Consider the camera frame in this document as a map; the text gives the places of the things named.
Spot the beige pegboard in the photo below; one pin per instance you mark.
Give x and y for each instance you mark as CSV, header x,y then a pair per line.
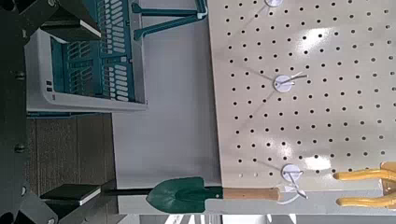
x,y
311,124

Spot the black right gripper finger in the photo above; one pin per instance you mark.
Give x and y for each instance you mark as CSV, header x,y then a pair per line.
x,y
71,23
68,194

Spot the white pegboard hook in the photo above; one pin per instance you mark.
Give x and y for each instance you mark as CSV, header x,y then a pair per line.
x,y
291,171
274,2
282,84

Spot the black pegboard stand post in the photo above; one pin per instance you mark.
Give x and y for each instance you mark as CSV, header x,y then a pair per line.
x,y
127,192

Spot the teal plastic crate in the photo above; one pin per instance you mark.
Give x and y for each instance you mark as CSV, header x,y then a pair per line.
x,y
87,102

